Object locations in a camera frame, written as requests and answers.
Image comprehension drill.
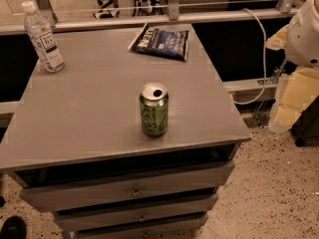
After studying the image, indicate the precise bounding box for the blue chip bag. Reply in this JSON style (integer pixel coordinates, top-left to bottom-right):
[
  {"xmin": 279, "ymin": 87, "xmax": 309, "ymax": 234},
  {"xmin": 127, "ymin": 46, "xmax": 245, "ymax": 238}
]
[{"xmin": 128, "ymin": 23, "xmax": 189, "ymax": 62}]

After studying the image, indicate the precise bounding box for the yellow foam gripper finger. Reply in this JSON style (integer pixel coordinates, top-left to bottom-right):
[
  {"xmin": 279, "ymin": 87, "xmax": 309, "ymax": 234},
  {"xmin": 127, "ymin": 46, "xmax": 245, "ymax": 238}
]
[{"xmin": 266, "ymin": 25, "xmax": 319, "ymax": 130}]

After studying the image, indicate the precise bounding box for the white cable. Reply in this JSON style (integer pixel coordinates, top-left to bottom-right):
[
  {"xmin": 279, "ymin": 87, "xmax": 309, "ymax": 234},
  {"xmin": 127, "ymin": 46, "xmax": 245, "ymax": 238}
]
[{"xmin": 232, "ymin": 7, "xmax": 269, "ymax": 106}]

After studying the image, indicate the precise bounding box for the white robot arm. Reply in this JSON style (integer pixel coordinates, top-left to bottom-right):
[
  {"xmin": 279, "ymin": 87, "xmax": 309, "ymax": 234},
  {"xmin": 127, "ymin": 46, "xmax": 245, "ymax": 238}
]
[{"xmin": 266, "ymin": 0, "xmax": 319, "ymax": 133}]

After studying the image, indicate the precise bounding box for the green soda can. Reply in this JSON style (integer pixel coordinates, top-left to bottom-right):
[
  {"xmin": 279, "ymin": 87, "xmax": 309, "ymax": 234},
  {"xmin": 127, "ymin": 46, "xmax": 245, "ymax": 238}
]
[{"xmin": 140, "ymin": 83, "xmax": 168, "ymax": 137}]

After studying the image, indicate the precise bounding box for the grey drawer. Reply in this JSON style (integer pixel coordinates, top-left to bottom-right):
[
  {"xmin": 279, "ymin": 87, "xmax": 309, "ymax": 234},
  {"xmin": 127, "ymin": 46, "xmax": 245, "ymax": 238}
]
[
  {"xmin": 78, "ymin": 213, "xmax": 208, "ymax": 239},
  {"xmin": 20, "ymin": 161, "xmax": 234, "ymax": 212},
  {"xmin": 55, "ymin": 194, "xmax": 217, "ymax": 231}
]

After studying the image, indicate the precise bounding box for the middle grey drawer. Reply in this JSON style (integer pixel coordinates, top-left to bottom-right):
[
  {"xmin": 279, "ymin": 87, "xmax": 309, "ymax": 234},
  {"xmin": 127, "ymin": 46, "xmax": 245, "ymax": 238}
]
[{"xmin": 55, "ymin": 194, "xmax": 217, "ymax": 231}]

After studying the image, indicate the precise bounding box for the grey drawer cabinet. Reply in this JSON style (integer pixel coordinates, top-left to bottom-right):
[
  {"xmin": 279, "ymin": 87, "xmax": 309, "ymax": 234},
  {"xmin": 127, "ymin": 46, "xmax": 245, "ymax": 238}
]
[{"xmin": 0, "ymin": 23, "xmax": 253, "ymax": 239}]

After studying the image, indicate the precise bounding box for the clear plastic water bottle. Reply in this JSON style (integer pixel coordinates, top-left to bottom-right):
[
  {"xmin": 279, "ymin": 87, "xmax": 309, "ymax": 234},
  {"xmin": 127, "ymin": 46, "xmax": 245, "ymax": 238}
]
[{"xmin": 22, "ymin": 1, "xmax": 65, "ymax": 73}]

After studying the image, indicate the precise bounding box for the black shoe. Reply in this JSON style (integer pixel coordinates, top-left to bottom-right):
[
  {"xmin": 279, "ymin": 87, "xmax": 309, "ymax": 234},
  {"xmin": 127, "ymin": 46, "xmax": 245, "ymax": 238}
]
[{"xmin": 0, "ymin": 216, "xmax": 26, "ymax": 239}]

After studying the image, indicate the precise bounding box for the top grey drawer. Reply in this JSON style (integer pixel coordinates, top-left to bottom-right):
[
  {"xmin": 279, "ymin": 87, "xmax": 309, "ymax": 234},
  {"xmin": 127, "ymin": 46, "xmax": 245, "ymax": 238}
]
[{"xmin": 20, "ymin": 161, "xmax": 234, "ymax": 212}]

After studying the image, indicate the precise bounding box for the bottom grey drawer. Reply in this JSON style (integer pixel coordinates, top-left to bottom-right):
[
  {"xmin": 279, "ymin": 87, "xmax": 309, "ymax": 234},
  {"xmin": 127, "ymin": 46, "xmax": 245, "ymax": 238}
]
[{"xmin": 78, "ymin": 213, "xmax": 208, "ymax": 239}]

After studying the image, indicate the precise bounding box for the metal railing frame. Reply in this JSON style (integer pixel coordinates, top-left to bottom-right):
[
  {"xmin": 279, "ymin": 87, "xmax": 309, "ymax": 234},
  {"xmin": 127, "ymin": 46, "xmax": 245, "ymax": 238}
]
[{"xmin": 0, "ymin": 0, "xmax": 305, "ymax": 35}]

